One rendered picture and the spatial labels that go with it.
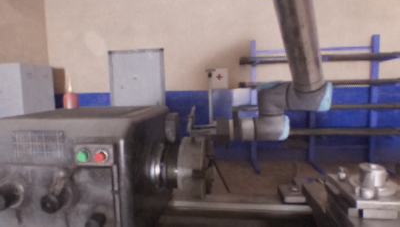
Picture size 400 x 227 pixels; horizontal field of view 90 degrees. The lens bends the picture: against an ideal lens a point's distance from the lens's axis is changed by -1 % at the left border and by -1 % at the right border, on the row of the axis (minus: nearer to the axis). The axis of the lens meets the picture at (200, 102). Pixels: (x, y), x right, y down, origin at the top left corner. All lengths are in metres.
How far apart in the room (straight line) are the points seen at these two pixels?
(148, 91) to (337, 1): 3.70
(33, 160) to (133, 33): 3.67
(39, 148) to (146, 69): 3.38
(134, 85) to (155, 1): 1.63
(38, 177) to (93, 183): 0.19
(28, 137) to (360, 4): 4.63
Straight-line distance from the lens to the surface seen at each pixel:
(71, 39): 4.99
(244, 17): 4.04
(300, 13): 0.55
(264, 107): 0.75
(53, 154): 0.82
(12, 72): 4.22
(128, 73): 4.22
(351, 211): 0.76
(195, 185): 0.81
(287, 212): 1.15
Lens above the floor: 1.44
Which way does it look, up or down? 5 degrees down
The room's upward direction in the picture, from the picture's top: 1 degrees counter-clockwise
